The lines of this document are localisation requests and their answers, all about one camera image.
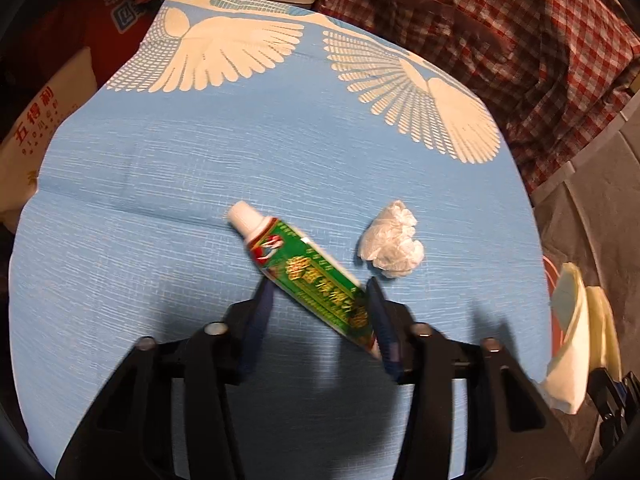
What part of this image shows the white paper napkin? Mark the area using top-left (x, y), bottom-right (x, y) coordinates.
top-left (541, 263), bottom-right (623, 415)

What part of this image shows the green ointment tube white cap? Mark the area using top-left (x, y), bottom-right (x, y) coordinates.
top-left (227, 200), bottom-right (380, 358)

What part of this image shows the pink plastic basin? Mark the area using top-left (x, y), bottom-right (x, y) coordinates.
top-left (542, 256), bottom-right (562, 337)

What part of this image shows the grey cloth cover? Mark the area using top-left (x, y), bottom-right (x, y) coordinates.
top-left (529, 109), bottom-right (640, 461)

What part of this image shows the crumpled white tissue ball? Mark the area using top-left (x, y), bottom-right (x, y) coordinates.
top-left (358, 200), bottom-right (425, 278)

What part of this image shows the white printed plastic bag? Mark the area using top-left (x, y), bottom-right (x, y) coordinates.
top-left (0, 48), bottom-right (98, 232)

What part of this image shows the blue tablecloth white bird pattern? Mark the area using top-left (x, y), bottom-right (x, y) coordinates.
top-left (9, 0), bottom-right (551, 471)

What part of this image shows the red plaid shirt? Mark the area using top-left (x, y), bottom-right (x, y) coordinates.
top-left (318, 0), bottom-right (639, 190)

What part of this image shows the red snack package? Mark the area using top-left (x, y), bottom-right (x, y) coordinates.
top-left (15, 0), bottom-right (158, 86)

